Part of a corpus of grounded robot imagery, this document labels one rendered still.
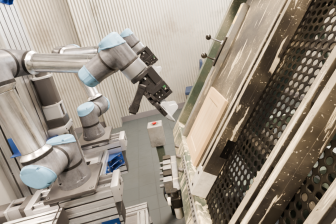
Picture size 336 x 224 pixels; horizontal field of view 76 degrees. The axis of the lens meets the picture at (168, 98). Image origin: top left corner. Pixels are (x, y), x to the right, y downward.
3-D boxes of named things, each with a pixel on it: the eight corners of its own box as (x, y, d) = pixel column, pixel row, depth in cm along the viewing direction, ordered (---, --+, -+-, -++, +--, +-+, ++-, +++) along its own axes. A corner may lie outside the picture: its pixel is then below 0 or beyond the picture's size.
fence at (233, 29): (186, 133, 159) (181, 132, 158) (246, 6, 135) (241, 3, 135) (187, 136, 154) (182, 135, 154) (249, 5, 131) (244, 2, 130)
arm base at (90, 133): (81, 143, 142) (76, 129, 139) (86, 133, 157) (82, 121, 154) (103, 137, 144) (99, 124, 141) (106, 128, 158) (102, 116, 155)
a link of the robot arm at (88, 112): (77, 127, 144) (71, 108, 140) (90, 118, 156) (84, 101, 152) (92, 126, 140) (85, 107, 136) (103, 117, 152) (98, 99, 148)
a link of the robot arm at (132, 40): (120, 34, 136) (130, 25, 133) (132, 47, 139) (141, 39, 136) (116, 37, 129) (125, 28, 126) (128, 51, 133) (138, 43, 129)
